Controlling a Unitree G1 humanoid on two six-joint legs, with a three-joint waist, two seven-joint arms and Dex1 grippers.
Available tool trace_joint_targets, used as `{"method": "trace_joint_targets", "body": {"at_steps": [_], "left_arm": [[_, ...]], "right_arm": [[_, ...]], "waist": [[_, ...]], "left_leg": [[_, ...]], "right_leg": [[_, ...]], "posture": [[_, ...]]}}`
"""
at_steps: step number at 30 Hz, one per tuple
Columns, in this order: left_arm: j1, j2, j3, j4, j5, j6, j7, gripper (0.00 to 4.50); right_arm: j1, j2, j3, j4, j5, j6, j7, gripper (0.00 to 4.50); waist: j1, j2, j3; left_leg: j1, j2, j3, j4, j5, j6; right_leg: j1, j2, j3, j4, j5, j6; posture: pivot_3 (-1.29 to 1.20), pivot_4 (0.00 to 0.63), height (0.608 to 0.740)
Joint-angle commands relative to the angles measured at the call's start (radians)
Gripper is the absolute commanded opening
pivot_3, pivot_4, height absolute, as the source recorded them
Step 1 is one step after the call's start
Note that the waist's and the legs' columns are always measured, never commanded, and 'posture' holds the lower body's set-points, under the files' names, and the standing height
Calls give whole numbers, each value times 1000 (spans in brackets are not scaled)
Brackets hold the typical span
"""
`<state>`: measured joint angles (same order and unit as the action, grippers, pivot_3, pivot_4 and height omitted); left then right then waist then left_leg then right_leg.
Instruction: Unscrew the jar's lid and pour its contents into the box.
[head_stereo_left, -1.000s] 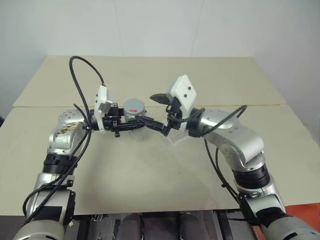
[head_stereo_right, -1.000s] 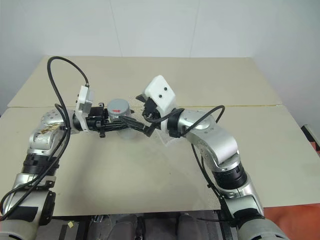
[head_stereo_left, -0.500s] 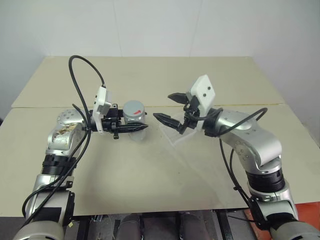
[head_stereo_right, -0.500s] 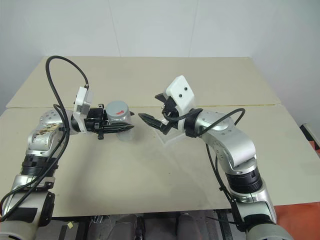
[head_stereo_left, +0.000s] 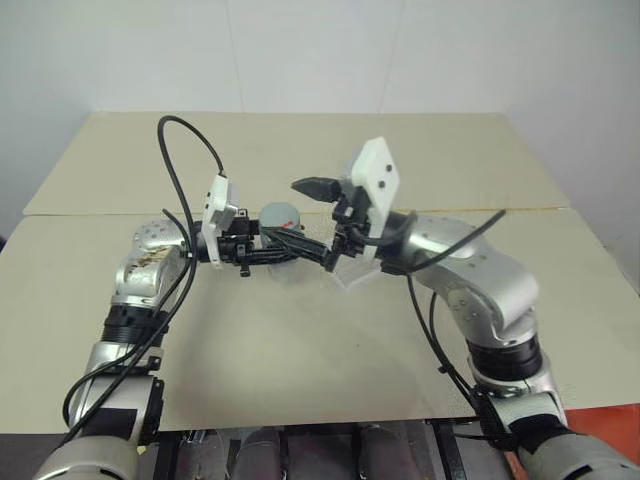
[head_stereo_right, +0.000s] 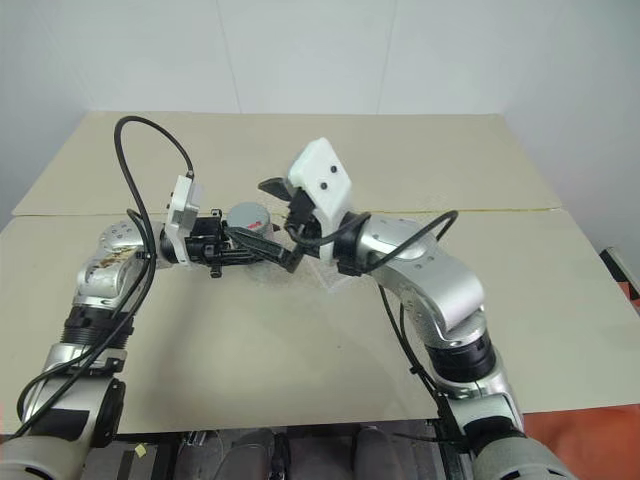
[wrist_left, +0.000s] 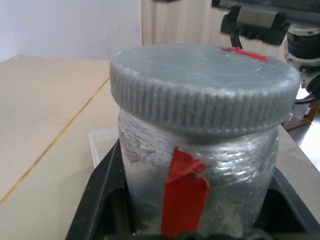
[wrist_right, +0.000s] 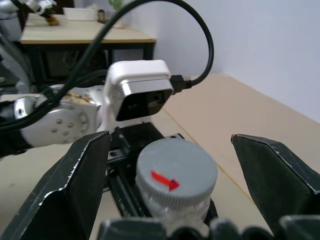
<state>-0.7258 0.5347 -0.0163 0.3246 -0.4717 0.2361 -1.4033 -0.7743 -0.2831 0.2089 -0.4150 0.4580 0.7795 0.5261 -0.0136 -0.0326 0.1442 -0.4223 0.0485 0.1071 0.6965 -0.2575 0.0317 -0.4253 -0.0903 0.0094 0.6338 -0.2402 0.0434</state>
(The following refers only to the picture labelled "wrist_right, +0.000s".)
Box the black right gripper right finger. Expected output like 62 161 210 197
230 133 320 236

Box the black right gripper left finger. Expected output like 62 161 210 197
0 130 112 240

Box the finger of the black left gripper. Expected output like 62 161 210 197
107 163 154 219
204 196 219 221

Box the clear plastic jar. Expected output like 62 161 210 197
143 192 212 235

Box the grey jar lid red arrow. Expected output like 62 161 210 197
135 138 218 207

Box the white rectangular box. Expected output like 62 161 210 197
62 6 97 22

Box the dark small rack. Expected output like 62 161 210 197
96 9 114 25

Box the green potted plant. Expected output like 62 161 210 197
108 0 129 30

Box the brown object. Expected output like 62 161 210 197
44 14 60 27

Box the silver robot body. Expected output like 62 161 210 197
0 0 35 88

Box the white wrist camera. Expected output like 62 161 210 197
100 59 175 133

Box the wooden table black frame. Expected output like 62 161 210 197
19 12 157 85

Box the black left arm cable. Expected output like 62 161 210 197
0 0 215 137

